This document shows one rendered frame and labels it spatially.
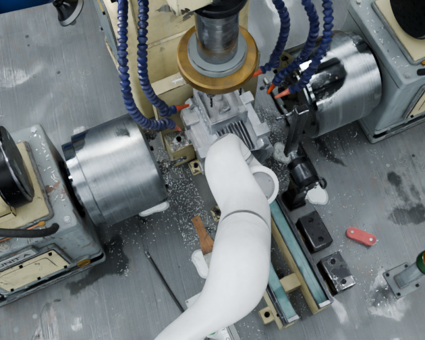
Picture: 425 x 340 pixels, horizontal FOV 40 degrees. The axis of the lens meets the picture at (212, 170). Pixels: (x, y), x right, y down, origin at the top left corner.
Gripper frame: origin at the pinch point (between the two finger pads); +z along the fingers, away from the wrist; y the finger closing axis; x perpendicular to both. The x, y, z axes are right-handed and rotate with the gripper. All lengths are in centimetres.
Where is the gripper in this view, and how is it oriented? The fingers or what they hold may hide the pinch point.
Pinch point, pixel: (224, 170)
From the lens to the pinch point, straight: 143.6
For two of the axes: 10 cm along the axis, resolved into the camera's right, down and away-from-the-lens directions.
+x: -3.6, -9.2, -1.7
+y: 9.1, -3.9, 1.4
